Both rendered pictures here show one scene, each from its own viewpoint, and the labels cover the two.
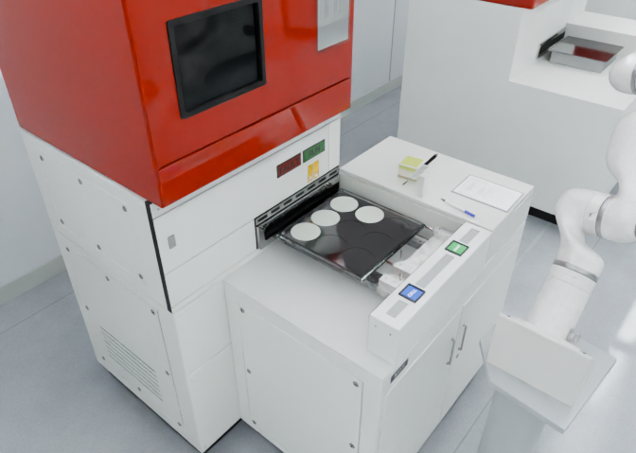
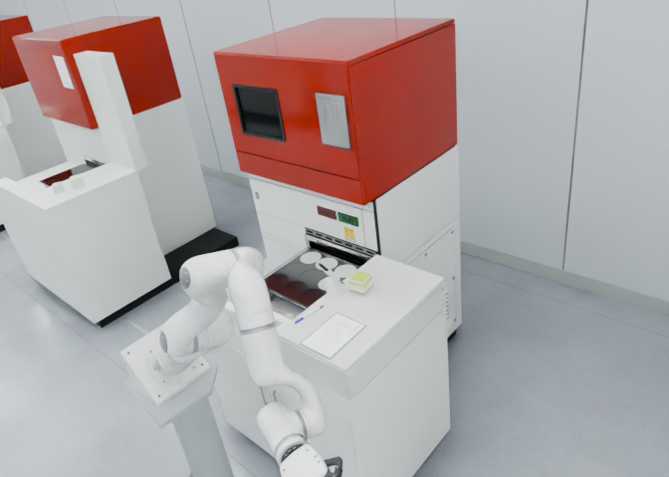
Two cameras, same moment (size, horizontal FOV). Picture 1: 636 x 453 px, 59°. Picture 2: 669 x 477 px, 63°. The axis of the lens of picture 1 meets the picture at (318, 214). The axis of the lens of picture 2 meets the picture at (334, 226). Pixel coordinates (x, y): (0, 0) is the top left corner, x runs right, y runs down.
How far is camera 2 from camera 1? 286 cm
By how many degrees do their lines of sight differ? 78
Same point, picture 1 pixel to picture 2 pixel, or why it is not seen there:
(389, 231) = (306, 294)
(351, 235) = (303, 277)
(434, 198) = (327, 303)
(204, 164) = (256, 163)
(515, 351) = not seen: hidden behind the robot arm
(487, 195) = (328, 334)
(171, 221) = (257, 185)
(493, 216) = (296, 335)
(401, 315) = not seen: hidden behind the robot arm
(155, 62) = (229, 100)
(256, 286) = (279, 257)
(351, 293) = not seen: hidden behind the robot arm
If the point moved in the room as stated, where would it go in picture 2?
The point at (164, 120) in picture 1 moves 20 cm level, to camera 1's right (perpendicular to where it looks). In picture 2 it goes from (235, 128) to (227, 143)
